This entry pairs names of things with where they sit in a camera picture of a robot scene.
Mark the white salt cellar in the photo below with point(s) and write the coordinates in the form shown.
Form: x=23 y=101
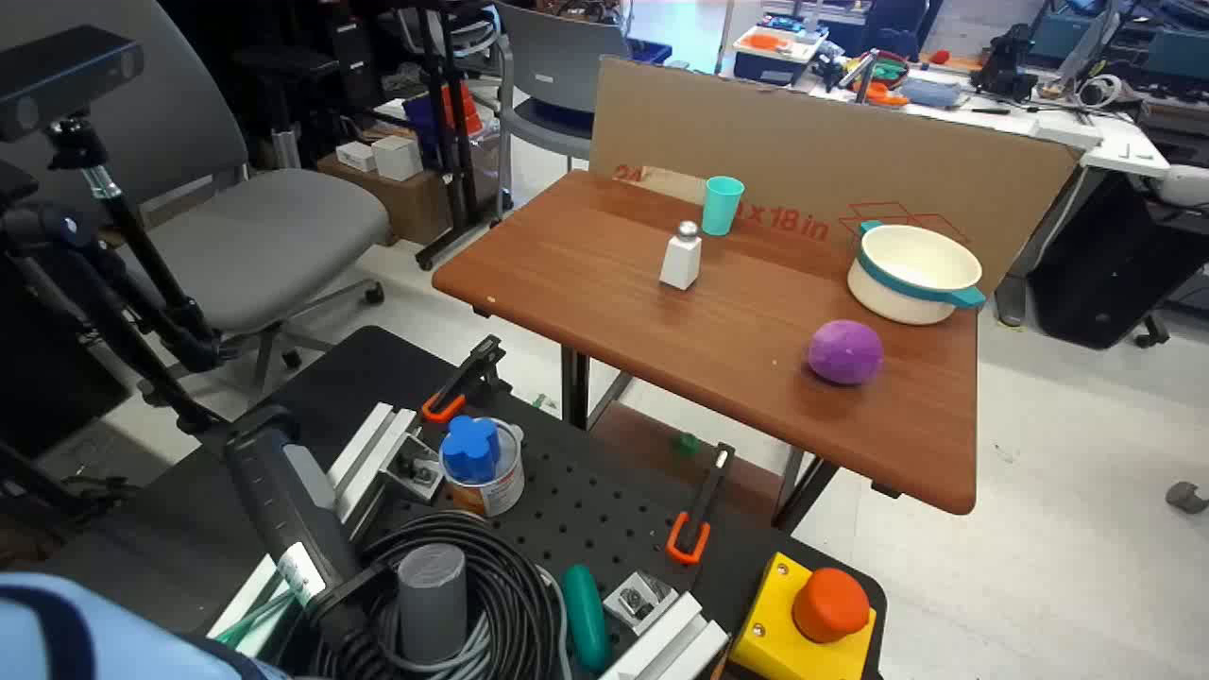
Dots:
x=681 y=259

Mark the pale robot arm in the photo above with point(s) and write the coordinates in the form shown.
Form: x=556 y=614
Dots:
x=115 y=638

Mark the white pot with teal rim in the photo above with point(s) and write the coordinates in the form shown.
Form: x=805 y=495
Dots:
x=910 y=288

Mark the brown wooden table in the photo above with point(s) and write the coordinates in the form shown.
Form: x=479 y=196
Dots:
x=654 y=324

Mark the white cup with blue knob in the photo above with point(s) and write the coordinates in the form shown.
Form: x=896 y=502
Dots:
x=479 y=456

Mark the teal plastic cup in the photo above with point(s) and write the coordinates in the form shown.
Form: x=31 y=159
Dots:
x=723 y=206

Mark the purple ball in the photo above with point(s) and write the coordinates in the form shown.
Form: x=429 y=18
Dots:
x=843 y=353

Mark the brown cardboard box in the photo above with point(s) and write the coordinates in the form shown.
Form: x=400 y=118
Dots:
x=401 y=196

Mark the brown cardboard sheet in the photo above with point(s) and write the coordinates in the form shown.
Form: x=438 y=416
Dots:
x=832 y=145

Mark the grey cylinder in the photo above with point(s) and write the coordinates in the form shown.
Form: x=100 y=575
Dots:
x=434 y=605

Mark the yellow emergency stop box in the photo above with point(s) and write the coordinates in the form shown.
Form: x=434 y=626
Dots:
x=805 y=626

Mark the grey office chair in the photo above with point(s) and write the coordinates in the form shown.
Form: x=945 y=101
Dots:
x=260 y=233

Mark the black tripod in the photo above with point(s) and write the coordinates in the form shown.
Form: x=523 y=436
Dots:
x=119 y=270

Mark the black bag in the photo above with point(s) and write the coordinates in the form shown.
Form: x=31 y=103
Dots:
x=1110 y=259

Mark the white desk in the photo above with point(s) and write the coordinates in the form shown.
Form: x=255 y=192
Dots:
x=1110 y=134

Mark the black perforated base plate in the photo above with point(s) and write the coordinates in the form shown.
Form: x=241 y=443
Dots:
x=592 y=484

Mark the aluminium extrusion rail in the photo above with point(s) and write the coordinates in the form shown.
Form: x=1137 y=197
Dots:
x=373 y=458
x=676 y=638

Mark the grey chair with metal frame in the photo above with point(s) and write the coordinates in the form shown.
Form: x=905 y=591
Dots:
x=555 y=70

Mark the black camera on tripod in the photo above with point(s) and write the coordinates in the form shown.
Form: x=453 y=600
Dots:
x=57 y=77

